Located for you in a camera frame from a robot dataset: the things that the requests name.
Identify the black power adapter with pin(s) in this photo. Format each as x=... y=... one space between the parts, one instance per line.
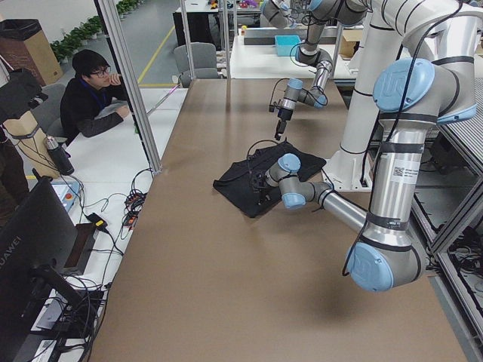
x=99 y=222

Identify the black Huawei monitor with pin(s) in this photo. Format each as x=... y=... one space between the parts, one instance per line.
x=35 y=245

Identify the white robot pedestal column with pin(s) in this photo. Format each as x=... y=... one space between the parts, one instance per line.
x=346 y=169

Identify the teach pendant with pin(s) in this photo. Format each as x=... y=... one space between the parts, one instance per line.
x=68 y=191

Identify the blue plastic bin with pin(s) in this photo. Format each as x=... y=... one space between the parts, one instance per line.
x=286 y=45

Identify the cardboard box bin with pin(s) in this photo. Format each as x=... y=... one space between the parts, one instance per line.
x=24 y=45

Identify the aluminium frame post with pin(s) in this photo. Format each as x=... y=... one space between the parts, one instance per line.
x=112 y=28

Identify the orange grey usb hub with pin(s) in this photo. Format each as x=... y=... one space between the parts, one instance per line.
x=135 y=199
x=129 y=221

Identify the grey office chair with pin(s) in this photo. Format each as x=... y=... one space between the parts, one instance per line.
x=204 y=58

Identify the black printed t-shirt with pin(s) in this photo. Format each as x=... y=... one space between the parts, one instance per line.
x=235 y=185

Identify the seated man in black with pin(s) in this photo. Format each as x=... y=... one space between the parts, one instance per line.
x=92 y=102

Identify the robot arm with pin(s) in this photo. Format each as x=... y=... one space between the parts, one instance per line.
x=308 y=53
x=416 y=72

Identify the black thermos bottle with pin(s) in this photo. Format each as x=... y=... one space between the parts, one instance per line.
x=58 y=156

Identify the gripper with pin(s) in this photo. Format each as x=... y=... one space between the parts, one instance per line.
x=284 y=113
x=259 y=180

